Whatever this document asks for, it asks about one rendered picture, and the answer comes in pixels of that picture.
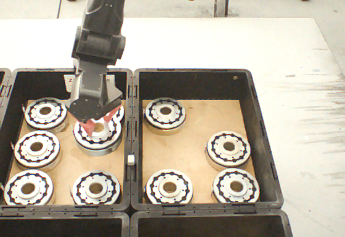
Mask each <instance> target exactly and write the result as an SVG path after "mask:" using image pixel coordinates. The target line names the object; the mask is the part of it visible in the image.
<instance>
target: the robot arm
mask: <svg viewBox="0 0 345 237"><path fill-rule="evenodd" d="M124 3H125V0H87V2H86V7H85V10H84V13H83V17H82V21H81V26H79V25H77V26H76V31H75V36H74V39H73V44H72V49H71V58H73V60H72V62H73V69H74V73H75V78H74V79H73V81H72V86H71V95H70V98H69V99H68V100H67V101H66V102H65V108H66V109H67V110H68V113H69V115H70V116H72V117H74V118H75V119H76V120H77V121H78V122H79V123H80V125H81V126H82V128H83V129H84V131H85V132H86V133H87V135H88V136H90V137H91V136H92V134H93V131H94V128H95V122H94V121H93V120H92V119H94V120H95V121H98V120H99V119H101V118H103V119H104V120H105V121H106V122H107V124H108V123H109V122H110V120H111V119H112V117H114V115H115V114H116V112H117V111H118V110H119V109H120V108H121V106H122V100H121V99H120V98H123V93H122V92H121V91H120V90H118V89H117V88H116V87H115V86H113V85H112V84H110V83H109V82H108V81H106V75H107V66H115V65H116V62H117V60H118V59H119V60H121V58H122V56H123V53H124V50H125V47H126V36H123V35H122V27H123V23H124ZM107 114H108V116H106V115H107Z"/></svg>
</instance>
